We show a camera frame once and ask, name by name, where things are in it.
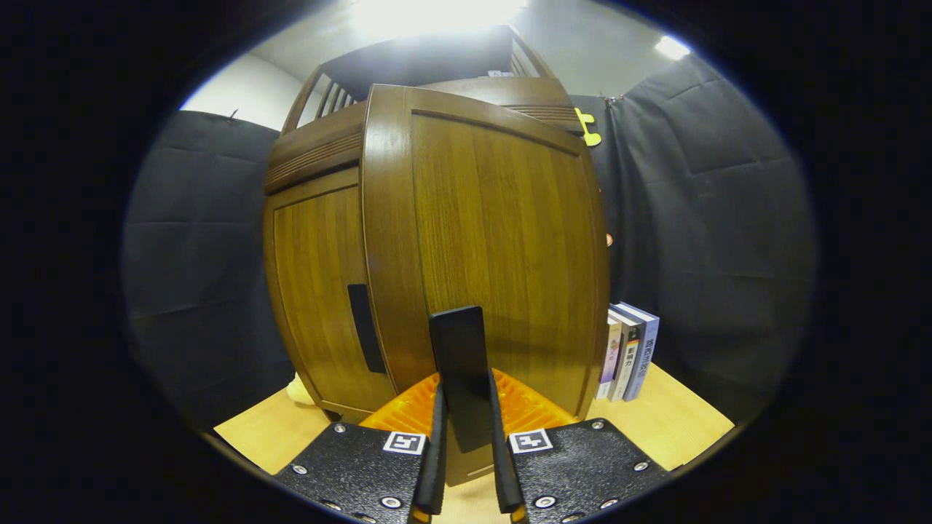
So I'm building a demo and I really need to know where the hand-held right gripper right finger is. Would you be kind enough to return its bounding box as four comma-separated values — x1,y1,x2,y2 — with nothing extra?
486,368,671,524

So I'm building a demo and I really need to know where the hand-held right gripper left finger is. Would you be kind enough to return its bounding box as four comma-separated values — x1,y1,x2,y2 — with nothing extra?
274,373,449,524

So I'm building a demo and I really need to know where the black door handle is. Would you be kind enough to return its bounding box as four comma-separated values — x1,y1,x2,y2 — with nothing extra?
428,306,497,453
347,284,387,375

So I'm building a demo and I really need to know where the wooden cabinet door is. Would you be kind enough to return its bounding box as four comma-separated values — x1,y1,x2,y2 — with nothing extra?
360,84,611,487
264,167,400,424

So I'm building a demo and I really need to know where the wooden double-door shoe cabinet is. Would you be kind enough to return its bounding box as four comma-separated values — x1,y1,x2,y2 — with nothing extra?
262,25,611,487

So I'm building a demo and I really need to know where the pale round object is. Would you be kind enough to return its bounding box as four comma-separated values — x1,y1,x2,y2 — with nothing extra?
285,374,319,408

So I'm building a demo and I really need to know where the pale pink book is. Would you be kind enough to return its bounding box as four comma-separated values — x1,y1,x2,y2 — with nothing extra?
596,317,624,401

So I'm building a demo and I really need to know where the black and white book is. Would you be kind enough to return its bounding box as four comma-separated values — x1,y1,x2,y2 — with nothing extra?
608,309,644,402

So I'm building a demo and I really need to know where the blue-grey book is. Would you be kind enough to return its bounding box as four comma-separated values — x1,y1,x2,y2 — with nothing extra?
623,301,661,402

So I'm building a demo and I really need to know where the black backdrop cloth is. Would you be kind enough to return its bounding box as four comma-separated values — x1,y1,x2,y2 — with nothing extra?
572,52,818,424
122,109,298,432

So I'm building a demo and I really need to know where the small ceiling light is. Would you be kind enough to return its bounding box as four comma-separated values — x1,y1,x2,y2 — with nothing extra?
653,35,692,61

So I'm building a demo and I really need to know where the large rectangular ceiling light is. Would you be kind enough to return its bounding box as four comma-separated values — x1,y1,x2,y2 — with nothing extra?
348,0,526,39

